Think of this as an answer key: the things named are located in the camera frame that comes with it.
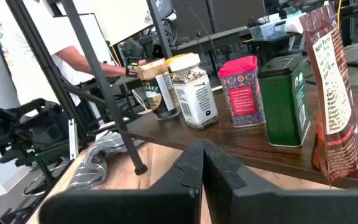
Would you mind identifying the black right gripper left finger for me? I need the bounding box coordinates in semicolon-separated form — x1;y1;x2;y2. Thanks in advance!
39;139;204;224

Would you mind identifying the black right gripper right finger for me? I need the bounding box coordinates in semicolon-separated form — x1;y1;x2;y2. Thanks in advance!
203;139;358;224

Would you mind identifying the green black pepper tin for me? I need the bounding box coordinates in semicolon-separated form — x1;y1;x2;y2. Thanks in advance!
257;53;311;147

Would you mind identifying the seed seasoning jar white lid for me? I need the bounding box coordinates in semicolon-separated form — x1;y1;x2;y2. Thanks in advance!
168;52;219;130

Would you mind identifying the smoked paprika tin red lid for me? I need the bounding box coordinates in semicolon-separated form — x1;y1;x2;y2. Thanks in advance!
218;55;266;128

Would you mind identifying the furikake jar with tan lid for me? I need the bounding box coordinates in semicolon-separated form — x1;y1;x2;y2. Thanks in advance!
136;58;181;121

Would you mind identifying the taco seasoning mix packet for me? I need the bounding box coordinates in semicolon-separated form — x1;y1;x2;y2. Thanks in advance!
299;2;358;184

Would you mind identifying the grey checked cloth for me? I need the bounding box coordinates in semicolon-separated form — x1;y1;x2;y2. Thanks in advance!
68;130;145;190

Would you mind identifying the white metal strip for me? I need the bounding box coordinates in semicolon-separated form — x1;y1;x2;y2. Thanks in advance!
68;118;80;161

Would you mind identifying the black handheld device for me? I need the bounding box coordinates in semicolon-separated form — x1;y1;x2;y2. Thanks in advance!
126;57;140;78

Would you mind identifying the grey background desk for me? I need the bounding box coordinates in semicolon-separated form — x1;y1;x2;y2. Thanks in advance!
171;26;251;52

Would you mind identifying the clear plastic bin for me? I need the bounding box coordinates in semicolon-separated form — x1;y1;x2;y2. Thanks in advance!
249;21;289;42

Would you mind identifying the cream board panel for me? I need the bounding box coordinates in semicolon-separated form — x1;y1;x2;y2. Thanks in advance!
88;0;154;47

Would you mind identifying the person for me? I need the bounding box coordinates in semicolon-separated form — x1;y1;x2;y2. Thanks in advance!
0;0;147;106

